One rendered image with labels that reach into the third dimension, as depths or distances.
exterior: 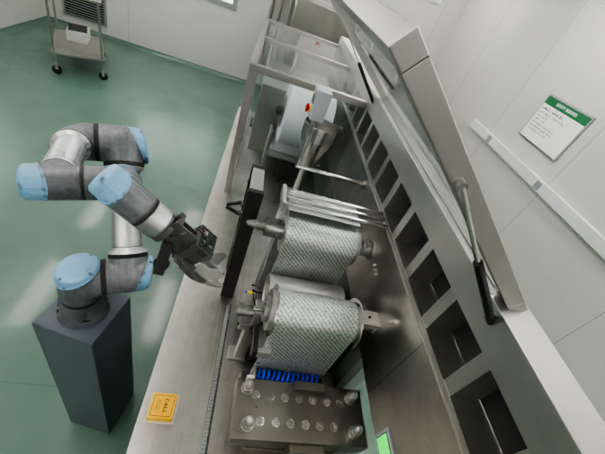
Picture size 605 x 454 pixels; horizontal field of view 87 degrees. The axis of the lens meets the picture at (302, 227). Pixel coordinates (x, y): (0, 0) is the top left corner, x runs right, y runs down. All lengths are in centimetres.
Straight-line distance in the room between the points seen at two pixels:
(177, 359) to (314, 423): 49
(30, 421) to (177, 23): 554
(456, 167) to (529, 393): 38
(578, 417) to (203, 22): 617
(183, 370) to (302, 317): 49
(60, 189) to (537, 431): 93
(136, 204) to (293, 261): 53
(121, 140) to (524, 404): 116
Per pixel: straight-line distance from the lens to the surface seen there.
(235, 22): 616
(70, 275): 115
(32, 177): 82
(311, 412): 110
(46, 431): 216
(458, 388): 77
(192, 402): 117
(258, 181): 104
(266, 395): 107
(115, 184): 70
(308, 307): 90
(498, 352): 69
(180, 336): 126
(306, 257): 103
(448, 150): 41
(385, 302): 100
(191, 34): 634
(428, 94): 37
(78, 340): 129
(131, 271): 115
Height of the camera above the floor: 201
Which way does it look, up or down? 38 degrees down
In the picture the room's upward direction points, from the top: 24 degrees clockwise
